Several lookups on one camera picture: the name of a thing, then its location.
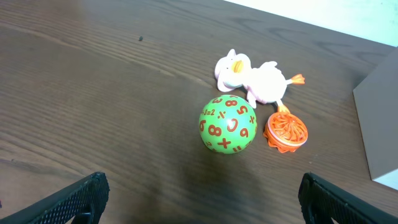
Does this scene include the green number ball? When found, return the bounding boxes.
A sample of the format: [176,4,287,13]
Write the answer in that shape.
[199,95,257,154]

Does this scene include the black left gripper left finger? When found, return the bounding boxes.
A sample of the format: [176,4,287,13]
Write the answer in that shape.
[1,172,110,224]

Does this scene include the orange round spinner toy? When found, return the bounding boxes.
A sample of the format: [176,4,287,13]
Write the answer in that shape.
[263,112,308,153]

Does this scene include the white cardboard box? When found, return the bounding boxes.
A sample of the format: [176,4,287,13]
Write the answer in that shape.
[353,50,397,190]

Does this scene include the white duck toy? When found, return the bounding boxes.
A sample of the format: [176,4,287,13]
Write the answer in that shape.
[214,49,305,113]

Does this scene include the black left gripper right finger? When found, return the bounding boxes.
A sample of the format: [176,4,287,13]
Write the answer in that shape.
[298,172,397,224]

